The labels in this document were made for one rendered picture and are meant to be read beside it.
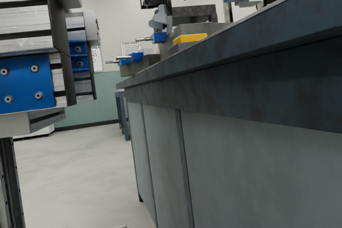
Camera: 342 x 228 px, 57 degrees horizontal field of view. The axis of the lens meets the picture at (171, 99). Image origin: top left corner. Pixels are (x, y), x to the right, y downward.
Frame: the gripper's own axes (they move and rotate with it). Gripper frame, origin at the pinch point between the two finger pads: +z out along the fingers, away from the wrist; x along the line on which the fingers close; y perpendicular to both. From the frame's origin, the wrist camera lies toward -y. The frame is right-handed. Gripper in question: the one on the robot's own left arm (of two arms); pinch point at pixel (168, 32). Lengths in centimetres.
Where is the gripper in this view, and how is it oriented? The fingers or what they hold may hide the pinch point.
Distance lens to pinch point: 101.8
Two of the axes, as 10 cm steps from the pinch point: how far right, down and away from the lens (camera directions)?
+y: -9.6, 1.3, -2.4
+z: 1.2, 9.9, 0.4
